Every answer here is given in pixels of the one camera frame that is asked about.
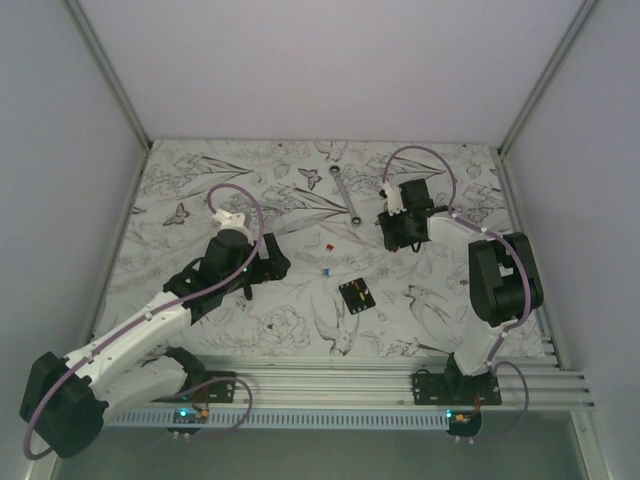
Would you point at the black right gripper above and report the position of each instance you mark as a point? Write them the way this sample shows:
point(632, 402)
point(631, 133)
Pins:
point(391, 240)

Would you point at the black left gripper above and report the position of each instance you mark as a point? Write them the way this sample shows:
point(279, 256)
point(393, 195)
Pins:
point(272, 268)

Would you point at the black fuse box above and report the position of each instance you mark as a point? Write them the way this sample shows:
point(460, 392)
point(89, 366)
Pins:
point(349, 294)

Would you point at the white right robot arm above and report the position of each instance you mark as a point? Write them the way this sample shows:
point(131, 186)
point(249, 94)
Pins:
point(504, 284)

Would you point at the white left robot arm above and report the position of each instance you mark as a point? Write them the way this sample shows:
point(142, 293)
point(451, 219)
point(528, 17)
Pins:
point(68, 399)

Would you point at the silver ratchet wrench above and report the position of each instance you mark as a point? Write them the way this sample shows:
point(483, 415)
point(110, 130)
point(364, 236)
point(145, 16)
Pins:
point(355, 218)

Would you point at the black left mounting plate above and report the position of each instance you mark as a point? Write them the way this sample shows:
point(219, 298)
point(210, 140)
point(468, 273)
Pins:
point(210, 387)

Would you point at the black mounting plate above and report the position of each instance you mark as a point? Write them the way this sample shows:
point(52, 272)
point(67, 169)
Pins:
point(445, 390)
point(210, 387)

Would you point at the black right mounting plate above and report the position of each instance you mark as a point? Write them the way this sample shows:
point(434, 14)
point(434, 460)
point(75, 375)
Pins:
point(445, 390)

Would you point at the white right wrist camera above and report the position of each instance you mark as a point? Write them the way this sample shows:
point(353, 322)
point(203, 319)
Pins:
point(394, 201)

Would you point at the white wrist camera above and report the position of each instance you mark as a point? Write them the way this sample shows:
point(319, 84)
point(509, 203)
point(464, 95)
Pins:
point(394, 201)
point(237, 222)

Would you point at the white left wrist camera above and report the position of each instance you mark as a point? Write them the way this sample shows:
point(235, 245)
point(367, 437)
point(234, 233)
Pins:
point(237, 222)

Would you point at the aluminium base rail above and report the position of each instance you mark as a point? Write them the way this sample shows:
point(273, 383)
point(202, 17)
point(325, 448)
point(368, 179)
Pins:
point(384, 382)

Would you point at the white slotted cable duct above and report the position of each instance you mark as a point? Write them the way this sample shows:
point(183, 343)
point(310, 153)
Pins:
point(264, 418)

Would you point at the aluminium frame post right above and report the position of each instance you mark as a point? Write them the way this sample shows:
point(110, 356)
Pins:
point(548, 74)

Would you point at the aluminium frame post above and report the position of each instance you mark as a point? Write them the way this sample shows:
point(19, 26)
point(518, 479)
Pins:
point(548, 74)
point(98, 53)

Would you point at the aluminium frame post left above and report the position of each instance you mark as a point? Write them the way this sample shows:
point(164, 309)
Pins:
point(98, 53)

